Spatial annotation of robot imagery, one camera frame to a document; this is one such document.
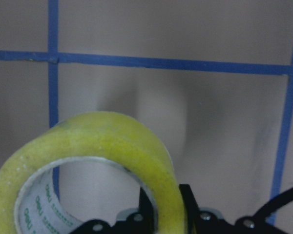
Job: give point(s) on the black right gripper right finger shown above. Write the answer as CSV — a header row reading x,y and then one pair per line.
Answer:
x,y
191,207

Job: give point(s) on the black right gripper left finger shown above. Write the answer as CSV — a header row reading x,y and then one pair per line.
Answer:
x,y
147,214

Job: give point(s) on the yellow packing tape roll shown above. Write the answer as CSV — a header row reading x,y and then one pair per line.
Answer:
x,y
88,166

